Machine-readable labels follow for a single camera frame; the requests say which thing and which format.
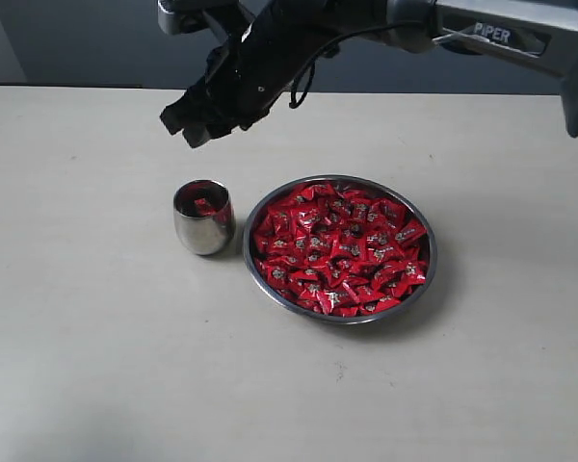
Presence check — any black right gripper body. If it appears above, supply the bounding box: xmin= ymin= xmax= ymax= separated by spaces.
xmin=187 ymin=1 xmax=361 ymax=130

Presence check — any red candy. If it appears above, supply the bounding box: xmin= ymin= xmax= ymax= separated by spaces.
xmin=300 ymin=183 xmax=336 ymax=201
xmin=401 ymin=261 xmax=426 ymax=286
xmin=194 ymin=197 xmax=217 ymax=218
xmin=269 ymin=209 xmax=293 ymax=234
xmin=316 ymin=290 xmax=354 ymax=315

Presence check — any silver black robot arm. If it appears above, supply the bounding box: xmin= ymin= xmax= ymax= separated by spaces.
xmin=158 ymin=1 xmax=578 ymax=148

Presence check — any stainless steel cup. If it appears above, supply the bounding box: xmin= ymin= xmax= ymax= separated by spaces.
xmin=172 ymin=179 xmax=236 ymax=256

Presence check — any stainless steel plate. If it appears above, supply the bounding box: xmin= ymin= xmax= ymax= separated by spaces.
xmin=243 ymin=174 xmax=438 ymax=325

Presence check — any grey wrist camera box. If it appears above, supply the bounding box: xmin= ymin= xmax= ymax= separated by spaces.
xmin=157 ymin=0 xmax=232 ymax=36

